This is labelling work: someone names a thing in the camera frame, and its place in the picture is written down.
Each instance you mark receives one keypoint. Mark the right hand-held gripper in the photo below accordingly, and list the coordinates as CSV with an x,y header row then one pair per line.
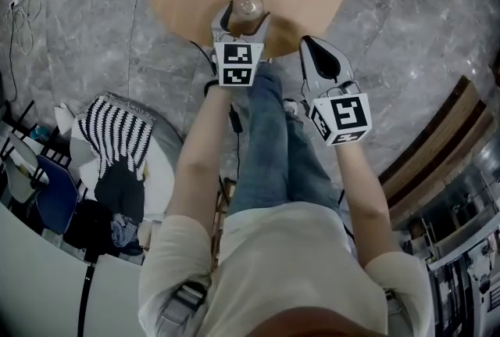
x,y
349,112

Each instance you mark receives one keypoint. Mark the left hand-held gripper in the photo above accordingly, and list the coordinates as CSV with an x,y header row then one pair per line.
x,y
236,54

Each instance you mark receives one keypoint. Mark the clear glass cup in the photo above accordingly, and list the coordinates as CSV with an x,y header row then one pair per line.
x,y
249,9

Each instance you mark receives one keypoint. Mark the person's left forearm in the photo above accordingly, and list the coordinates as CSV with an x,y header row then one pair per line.
x,y
203,132

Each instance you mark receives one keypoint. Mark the person's right forearm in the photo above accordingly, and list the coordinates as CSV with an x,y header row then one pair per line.
x,y
355,179

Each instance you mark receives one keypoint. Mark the person's white shoe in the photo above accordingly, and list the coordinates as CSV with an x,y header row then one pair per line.
x,y
291,106

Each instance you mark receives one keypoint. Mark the person's blue jeans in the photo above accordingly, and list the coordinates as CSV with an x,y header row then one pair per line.
x,y
273,151

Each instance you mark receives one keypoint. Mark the wooden slatted bench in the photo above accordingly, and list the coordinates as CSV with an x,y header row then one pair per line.
x,y
437,155

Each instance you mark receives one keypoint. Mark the grey round pouf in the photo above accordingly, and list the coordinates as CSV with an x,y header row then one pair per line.
x,y
160,167

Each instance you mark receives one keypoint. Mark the black white striped knit garment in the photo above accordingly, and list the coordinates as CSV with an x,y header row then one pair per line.
x,y
117,132

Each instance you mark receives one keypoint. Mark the grey metal machine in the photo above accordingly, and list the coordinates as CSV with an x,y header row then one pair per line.
x,y
461,187

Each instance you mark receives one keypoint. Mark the person's white shirt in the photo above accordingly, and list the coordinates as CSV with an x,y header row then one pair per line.
x,y
293,269

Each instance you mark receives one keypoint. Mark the blue checked cloth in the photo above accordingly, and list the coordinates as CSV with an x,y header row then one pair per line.
x,y
123,228

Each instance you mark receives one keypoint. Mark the black clothing pile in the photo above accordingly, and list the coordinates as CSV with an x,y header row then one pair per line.
x,y
90,222

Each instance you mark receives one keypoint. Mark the blue chair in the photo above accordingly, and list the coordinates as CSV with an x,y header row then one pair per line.
x,y
56,194

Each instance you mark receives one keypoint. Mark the grey chair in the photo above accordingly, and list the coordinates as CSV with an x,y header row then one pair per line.
x,y
19,171

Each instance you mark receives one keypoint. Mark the white counter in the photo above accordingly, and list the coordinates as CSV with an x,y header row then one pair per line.
x,y
39,280

